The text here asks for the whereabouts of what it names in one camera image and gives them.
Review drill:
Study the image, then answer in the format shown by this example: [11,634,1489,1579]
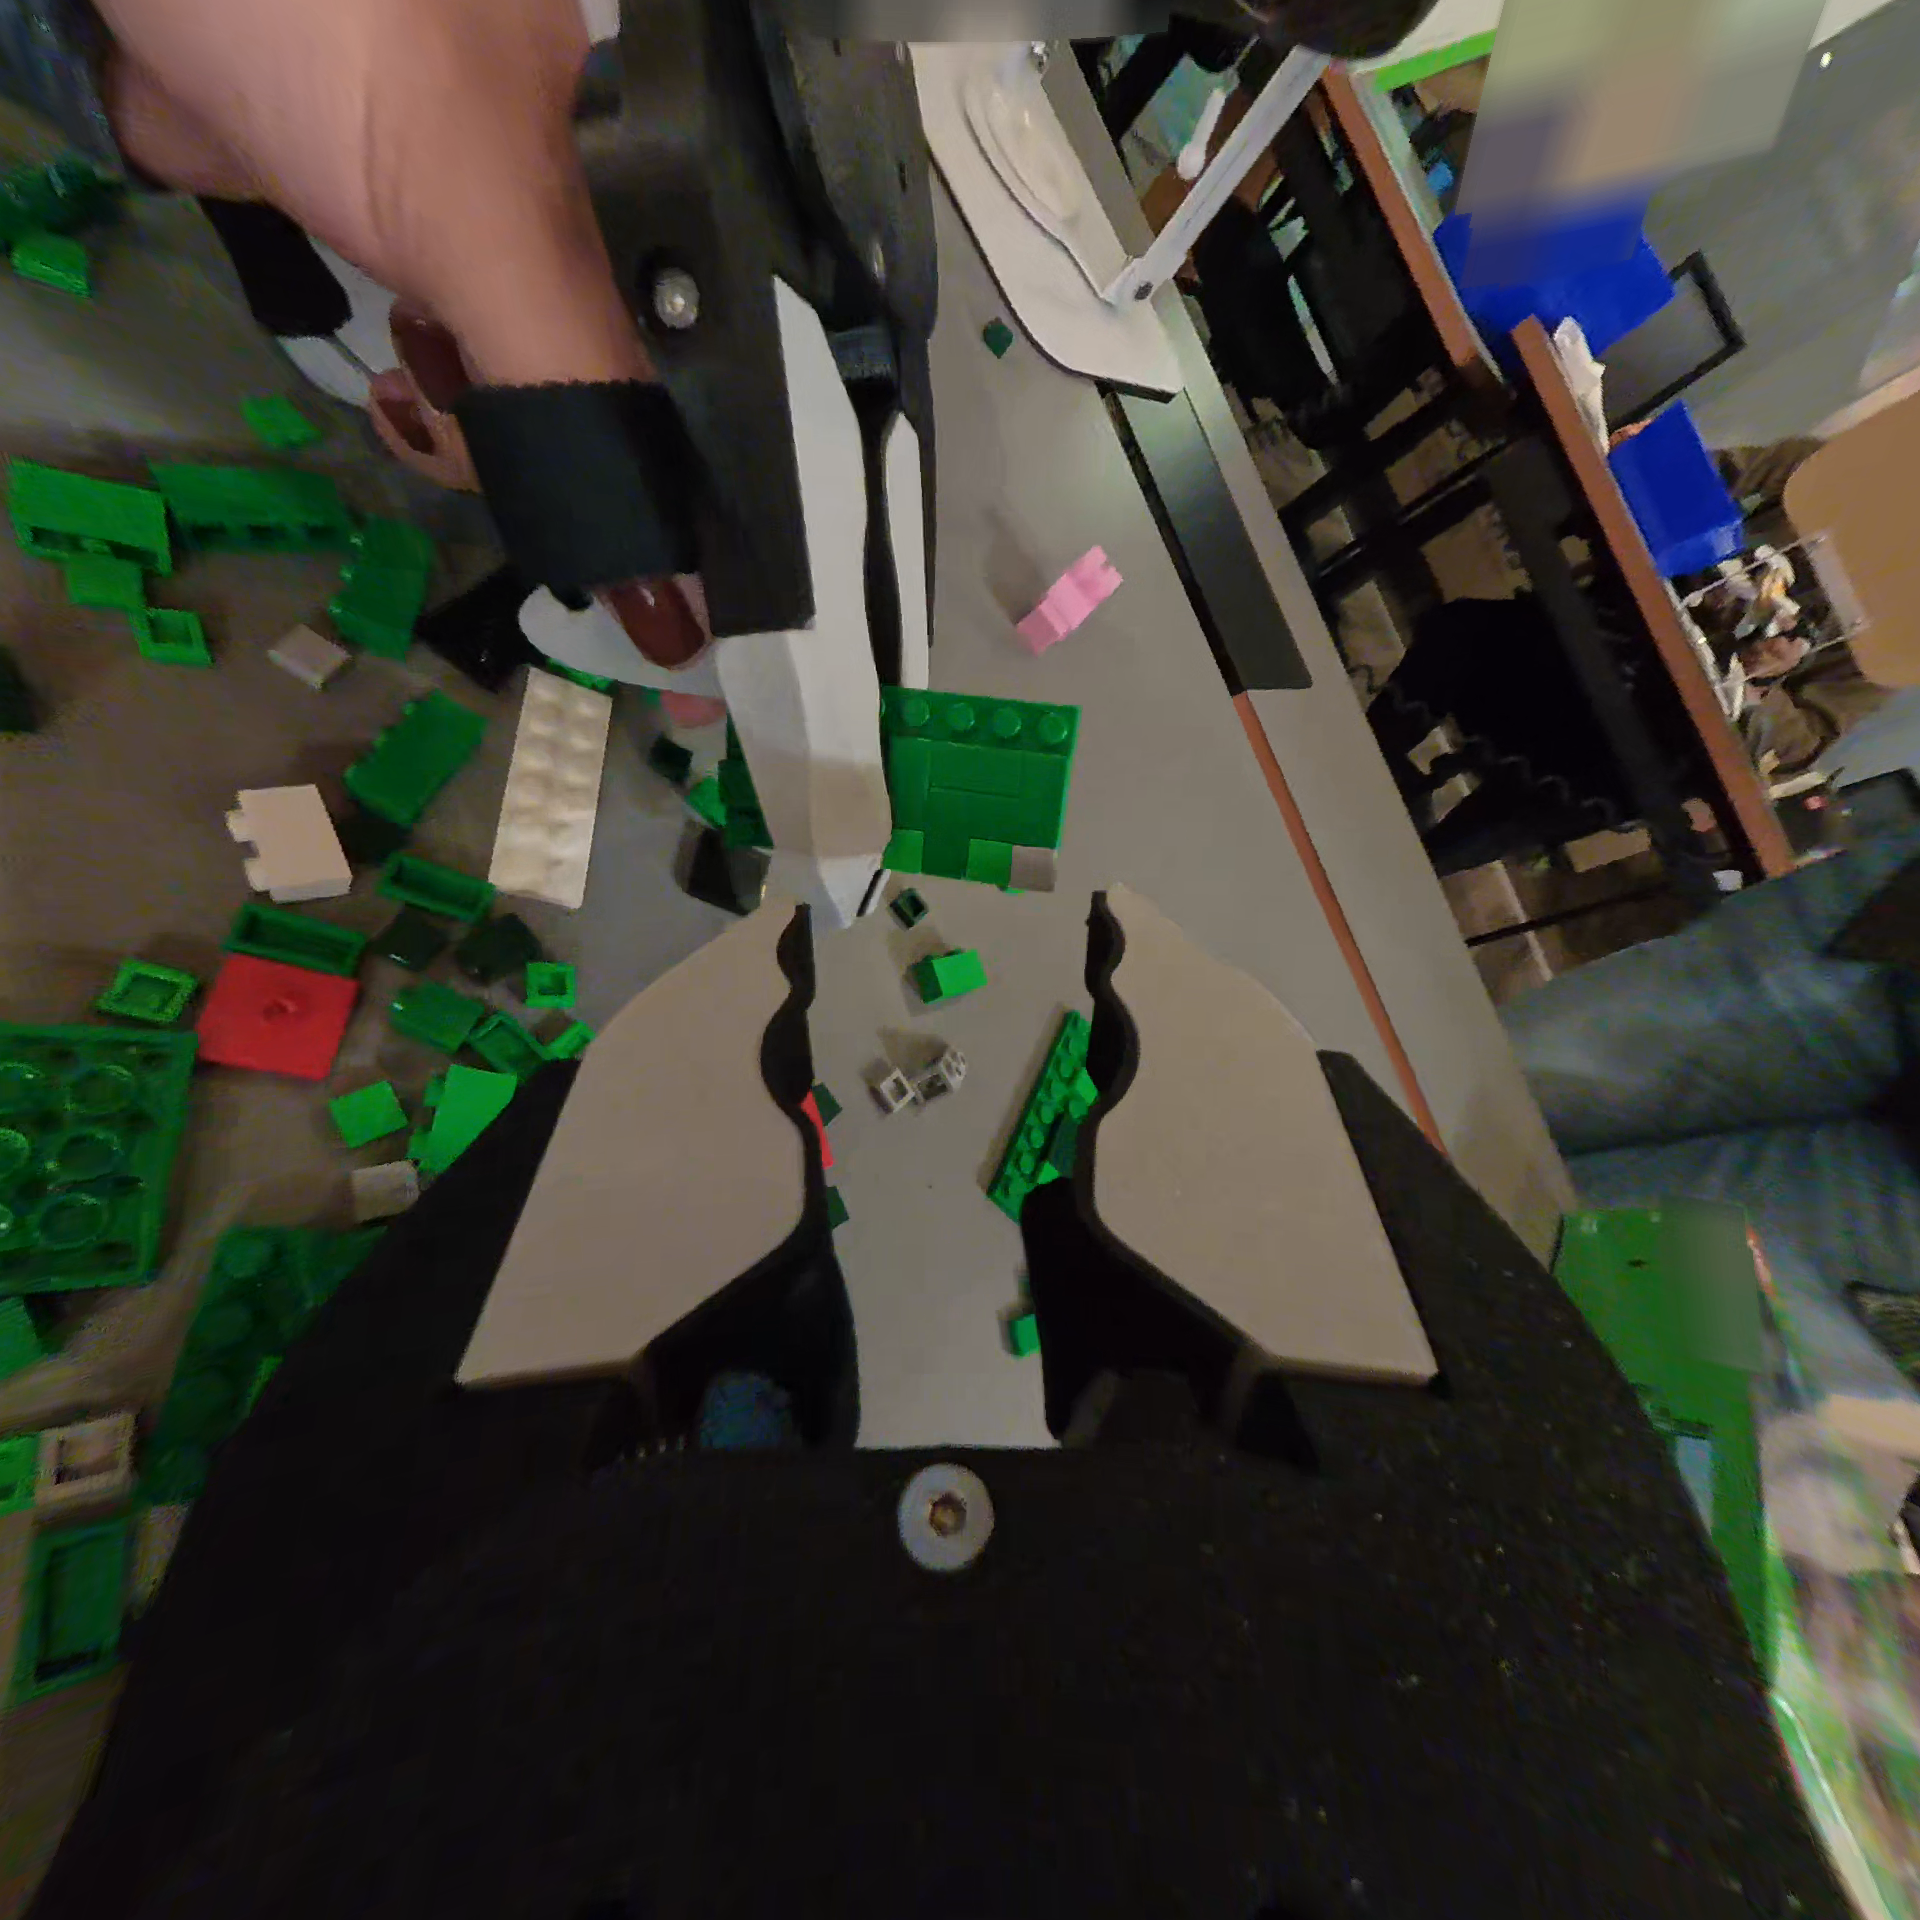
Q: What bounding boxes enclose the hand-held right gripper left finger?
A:
[454,898,841,1391]

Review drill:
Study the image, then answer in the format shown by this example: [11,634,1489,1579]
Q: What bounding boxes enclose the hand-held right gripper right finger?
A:
[1020,883,1442,1383]

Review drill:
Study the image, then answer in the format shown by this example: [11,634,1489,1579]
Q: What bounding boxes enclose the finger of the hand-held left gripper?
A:
[721,285,888,926]
[888,410,934,692]

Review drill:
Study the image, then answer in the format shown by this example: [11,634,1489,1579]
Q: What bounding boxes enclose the green brick frame assembly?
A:
[875,687,1083,895]

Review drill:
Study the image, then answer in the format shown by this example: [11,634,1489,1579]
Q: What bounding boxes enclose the green plate with dark tiles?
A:
[987,1012,1100,1219]

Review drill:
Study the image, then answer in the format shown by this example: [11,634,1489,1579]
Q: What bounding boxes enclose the person's left hand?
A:
[98,0,717,731]

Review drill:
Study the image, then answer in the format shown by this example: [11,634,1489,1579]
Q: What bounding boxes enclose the green brick stack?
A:
[681,720,774,862]

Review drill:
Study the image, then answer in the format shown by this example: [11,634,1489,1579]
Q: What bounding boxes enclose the pink brick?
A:
[1014,547,1123,653]

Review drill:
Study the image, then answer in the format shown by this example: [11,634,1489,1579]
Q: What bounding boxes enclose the black square tile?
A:
[681,824,769,918]

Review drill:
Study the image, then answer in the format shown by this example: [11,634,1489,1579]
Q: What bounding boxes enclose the large green slope panel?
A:
[410,1061,521,1179]

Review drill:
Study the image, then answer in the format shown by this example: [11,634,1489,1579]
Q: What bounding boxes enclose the long white brick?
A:
[485,667,615,910]

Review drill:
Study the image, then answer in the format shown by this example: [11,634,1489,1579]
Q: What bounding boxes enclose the white stand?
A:
[907,37,1336,398]

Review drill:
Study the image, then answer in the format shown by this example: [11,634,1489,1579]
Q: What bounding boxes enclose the green toy box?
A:
[1553,1207,1920,1920]

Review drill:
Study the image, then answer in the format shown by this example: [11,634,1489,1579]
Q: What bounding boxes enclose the red square tile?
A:
[199,957,359,1082]

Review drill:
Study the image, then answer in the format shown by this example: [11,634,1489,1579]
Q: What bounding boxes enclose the small white brick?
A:
[225,784,353,904]

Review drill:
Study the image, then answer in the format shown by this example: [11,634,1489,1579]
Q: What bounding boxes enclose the pile of loose green bricks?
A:
[0,150,595,1712]

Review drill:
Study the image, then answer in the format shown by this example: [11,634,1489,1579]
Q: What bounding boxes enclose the large blue storage bin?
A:
[1432,210,1673,378]

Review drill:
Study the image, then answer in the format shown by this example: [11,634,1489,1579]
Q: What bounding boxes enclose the wooden table black legs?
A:
[1511,318,1794,879]

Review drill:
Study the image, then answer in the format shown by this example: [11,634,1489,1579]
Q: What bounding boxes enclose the small blue storage bin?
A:
[1604,402,1748,578]

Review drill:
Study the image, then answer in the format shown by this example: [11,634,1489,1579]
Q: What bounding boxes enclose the black monitor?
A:
[1589,254,1748,428]

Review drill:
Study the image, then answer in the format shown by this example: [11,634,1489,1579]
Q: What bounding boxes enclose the black desk cable flap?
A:
[1100,382,1313,692]

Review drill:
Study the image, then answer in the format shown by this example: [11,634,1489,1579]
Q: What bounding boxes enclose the black coiled cable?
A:
[1372,659,1628,851]

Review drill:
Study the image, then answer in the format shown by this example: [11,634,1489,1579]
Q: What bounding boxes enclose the large green base plate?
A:
[0,1024,199,1295]

